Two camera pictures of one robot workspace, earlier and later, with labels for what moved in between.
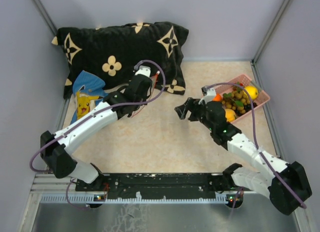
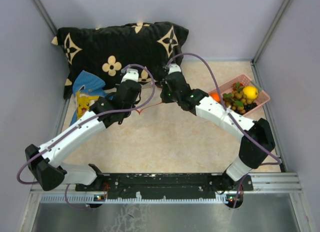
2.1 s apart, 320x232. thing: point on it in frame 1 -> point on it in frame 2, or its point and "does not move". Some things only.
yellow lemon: (252, 91) does not move
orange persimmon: (217, 98) does not move
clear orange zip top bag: (154, 78) -> (146, 94)
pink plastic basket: (262, 99) does not move
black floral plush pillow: (114, 53) does not move
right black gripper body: (201, 109) -> (167, 97)
